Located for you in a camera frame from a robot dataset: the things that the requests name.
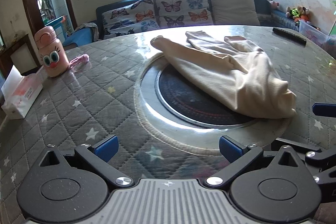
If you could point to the round built-in hot plate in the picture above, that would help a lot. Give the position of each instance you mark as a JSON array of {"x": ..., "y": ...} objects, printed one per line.
[{"x": 178, "y": 94}]

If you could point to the low wooden cabinet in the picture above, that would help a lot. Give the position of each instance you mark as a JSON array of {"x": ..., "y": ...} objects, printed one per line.
[{"x": 18, "y": 53}]

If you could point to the plain beige cushion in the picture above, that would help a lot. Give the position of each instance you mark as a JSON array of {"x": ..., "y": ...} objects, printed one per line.
[{"x": 233, "y": 7}]

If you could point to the grey quilted table cover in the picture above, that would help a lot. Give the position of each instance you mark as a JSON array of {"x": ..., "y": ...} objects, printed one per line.
[{"x": 92, "y": 87}]

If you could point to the pink plush toy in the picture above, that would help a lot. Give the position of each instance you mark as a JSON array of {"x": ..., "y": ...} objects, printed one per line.
[{"x": 274, "y": 4}]

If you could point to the light blue cabinet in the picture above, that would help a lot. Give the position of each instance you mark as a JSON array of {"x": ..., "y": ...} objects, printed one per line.
[{"x": 55, "y": 27}]

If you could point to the clear plastic storage box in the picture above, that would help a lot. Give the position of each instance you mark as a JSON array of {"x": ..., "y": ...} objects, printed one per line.
[{"x": 316, "y": 36}]

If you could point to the cream long-sleeved garment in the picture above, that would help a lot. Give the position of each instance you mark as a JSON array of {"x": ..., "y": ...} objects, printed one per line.
[{"x": 223, "y": 74}]

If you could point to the blue chair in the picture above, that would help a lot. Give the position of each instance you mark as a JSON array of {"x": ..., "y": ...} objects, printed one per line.
[{"x": 77, "y": 39}]

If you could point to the white tissue box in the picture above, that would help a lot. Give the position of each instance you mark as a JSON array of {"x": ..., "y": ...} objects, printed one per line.
[{"x": 22, "y": 94}]

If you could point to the pink cartoon-face water bottle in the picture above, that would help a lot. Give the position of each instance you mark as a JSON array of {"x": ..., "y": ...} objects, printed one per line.
[{"x": 51, "y": 53}]

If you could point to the butterfly print cushion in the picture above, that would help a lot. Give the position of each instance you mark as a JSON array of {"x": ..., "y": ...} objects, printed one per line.
[
  {"x": 128, "y": 19},
  {"x": 181, "y": 7}
]

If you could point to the black remote control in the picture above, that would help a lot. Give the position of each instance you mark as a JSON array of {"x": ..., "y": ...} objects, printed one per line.
[{"x": 290, "y": 35}]

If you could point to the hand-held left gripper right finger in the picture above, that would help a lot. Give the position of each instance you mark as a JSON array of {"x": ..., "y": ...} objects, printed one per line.
[{"x": 229, "y": 150}]

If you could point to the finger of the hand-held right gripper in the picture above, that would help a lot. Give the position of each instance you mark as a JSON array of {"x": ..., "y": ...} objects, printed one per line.
[
  {"x": 325, "y": 109},
  {"x": 319, "y": 157}
]

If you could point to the grey cloth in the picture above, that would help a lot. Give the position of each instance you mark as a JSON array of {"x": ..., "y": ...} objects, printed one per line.
[{"x": 88, "y": 27}]

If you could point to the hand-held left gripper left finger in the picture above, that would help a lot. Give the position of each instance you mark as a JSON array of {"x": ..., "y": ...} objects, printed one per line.
[{"x": 107, "y": 148}]

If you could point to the dark blue sofa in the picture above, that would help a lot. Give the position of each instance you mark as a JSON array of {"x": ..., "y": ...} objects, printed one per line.
[{"x": 265, "y": 7}]

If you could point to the pile of colourful plush toys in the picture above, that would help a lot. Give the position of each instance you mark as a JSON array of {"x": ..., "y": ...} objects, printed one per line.
[{"x": 298, "y": 14}]

